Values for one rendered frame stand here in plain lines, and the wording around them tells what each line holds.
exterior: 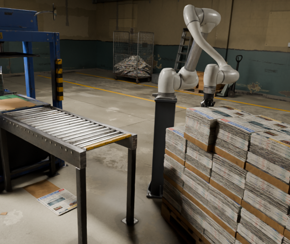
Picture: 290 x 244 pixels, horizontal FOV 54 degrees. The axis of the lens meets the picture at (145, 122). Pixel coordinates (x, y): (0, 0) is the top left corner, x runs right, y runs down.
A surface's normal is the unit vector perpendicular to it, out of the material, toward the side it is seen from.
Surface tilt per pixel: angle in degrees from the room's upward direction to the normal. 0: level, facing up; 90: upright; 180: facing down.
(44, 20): 90
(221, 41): 90
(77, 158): 90
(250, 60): 90
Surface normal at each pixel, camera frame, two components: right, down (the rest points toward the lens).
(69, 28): 0.75, 0.22
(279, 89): -0.66, 0.18
